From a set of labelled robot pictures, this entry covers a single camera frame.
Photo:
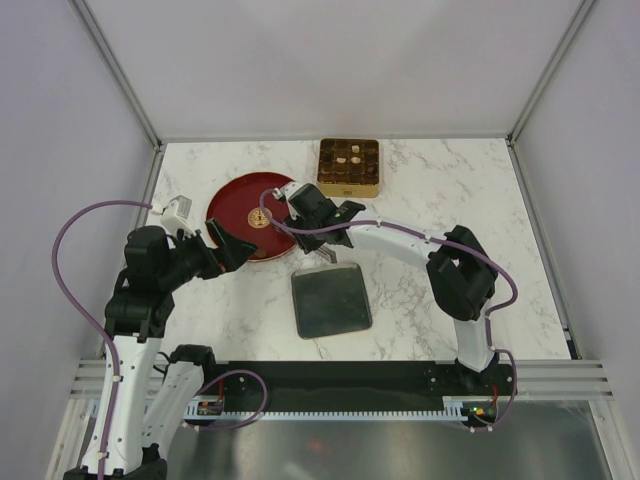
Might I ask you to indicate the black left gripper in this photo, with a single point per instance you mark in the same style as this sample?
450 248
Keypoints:
231 253

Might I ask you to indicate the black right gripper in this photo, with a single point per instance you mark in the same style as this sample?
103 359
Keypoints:
308 245

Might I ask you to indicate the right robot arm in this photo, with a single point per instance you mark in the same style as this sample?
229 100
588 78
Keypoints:
462 281

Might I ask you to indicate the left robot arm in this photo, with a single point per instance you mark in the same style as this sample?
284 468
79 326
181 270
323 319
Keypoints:
132 436

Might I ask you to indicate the gold chocolate tin box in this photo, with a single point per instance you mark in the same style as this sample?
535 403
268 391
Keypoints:
349 180

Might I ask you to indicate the silver tin lid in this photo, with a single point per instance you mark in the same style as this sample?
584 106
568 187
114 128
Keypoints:
330 300

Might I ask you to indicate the red round tray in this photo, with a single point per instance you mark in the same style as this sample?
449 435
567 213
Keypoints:
236 207

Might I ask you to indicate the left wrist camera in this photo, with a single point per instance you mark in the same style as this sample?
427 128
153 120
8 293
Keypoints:
174 216

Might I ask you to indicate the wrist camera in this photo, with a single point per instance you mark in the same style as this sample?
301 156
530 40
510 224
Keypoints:
285 193
174 216

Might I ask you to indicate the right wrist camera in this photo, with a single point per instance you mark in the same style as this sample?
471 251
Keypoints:
285 193

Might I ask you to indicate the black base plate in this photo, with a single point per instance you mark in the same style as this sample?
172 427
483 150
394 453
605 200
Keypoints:
349 379

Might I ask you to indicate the white slotted cable duct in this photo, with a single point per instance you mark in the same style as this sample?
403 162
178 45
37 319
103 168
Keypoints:
374 407

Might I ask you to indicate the aluminium frame rail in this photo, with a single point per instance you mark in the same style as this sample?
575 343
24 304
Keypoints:
537 380

